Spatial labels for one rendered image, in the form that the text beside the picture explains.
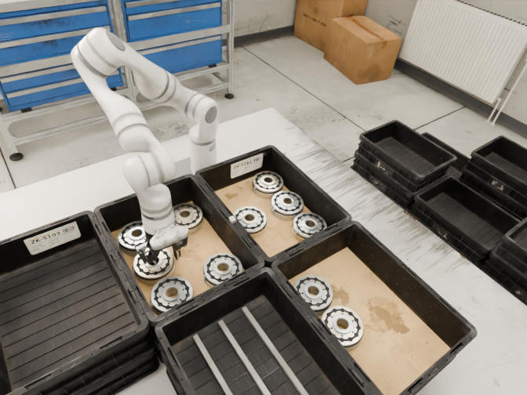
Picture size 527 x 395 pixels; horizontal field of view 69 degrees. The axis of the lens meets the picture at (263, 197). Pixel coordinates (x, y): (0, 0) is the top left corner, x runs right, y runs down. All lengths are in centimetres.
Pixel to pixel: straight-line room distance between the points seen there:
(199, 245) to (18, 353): 48
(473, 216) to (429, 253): 78
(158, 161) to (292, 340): 52
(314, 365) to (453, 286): 60
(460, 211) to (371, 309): 121
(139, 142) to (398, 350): 76
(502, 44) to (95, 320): 341
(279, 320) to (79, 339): 46
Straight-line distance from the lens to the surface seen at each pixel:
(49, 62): 274
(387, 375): 100
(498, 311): 141
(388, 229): 145
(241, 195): 126
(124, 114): 88
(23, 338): 107
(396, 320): 107
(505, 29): 370
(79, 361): 88
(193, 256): 110
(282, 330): 99
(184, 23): 300
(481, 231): 213
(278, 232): 116
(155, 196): 87
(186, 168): 152
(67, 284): 112
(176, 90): 115
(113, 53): 97
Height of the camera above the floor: 170
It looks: 44 degrees down
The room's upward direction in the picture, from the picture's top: 6 degrees clockwise
